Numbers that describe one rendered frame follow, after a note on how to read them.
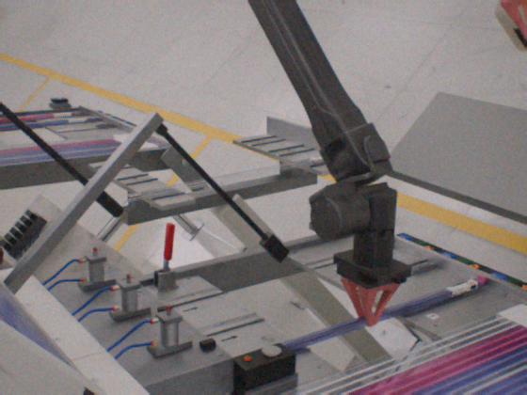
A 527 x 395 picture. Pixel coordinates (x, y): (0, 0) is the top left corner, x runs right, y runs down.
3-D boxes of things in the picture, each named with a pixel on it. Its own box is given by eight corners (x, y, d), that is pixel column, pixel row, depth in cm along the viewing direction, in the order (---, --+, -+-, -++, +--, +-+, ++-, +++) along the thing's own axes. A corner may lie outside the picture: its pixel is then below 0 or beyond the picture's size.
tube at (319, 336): (478, 282, 125) (478, 276, 125) (485, 285, 124) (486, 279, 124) (217, 370, 97) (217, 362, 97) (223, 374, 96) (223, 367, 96)
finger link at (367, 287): (364, 338, 106) (368, 276, 104) (331, 319, 112) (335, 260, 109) (399, 325, 110) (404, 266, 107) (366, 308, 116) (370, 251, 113)
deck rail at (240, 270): (356, 253, 152) (358, 224, 150) (363, 256, 150) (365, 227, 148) (0, 345, 113) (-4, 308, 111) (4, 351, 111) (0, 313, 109)
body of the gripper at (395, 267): (378, 289, 103) (382, 238, 100) (330, 265, 111) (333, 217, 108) (412, 279, 106) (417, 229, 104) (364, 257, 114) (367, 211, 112)
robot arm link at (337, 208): (381, 132, 105) (344, 156, 111) (320, 141, 98) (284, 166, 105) (414, 212, 102) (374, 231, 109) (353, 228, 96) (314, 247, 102)
